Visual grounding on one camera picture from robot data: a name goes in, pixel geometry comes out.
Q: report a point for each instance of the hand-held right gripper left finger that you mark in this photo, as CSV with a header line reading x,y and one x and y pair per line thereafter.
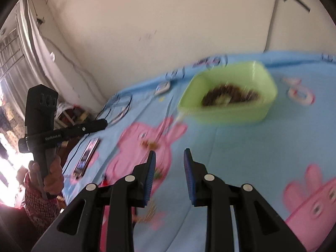
x,y
150,178

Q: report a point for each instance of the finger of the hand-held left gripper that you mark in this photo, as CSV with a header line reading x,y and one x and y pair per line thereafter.
x,y
84,129

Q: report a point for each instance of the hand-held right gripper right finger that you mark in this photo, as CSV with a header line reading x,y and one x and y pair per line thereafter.
x,y
189,178

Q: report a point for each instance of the green bead charm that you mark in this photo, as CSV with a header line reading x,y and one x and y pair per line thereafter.
x,y
157,174

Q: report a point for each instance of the amber pendant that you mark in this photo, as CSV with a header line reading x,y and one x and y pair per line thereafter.
x,y
149,144

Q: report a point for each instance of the green plastic basket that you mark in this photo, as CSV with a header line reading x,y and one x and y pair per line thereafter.
x,y
223,113

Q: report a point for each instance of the person's left hand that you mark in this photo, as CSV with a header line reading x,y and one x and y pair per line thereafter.
x,y
53,181

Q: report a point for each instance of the smartphone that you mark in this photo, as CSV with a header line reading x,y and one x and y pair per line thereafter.
x,y
86,157

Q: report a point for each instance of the printed cartoon pig blanket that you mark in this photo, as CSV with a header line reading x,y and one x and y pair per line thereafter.
x,y
236,149

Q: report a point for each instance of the grey curtain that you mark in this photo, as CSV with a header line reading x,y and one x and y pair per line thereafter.
x,y
31,44

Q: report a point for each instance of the small white charger box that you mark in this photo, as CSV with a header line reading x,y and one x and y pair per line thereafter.
x,y
162,88

